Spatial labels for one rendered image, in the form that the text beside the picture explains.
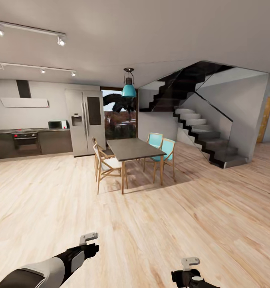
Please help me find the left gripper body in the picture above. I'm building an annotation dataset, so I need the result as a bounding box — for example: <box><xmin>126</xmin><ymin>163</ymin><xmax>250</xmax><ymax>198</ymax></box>
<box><xmin>81</xmin><ymin>243</ymin><xmax>96</xmax><ymax>260</ymax></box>

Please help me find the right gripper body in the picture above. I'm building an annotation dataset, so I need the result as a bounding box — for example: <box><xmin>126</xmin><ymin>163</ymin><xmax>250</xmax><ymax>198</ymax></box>
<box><xmin>174</xmin><ymin>269</ymin><xmax>200</xmax><ymax>288</ymax></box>

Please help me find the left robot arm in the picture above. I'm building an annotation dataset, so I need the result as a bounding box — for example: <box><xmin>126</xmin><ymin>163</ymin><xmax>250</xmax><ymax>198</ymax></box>
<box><xmin>0</xmin><ymin>232</ymin><xmax>99</xmax><ymax>288</ymax></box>

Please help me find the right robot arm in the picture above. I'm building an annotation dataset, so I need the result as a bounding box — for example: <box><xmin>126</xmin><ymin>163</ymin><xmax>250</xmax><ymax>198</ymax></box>
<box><xmin>171</xmin><ymin>257</ymin><xmax>220</xmax><ymax>288</ymax></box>

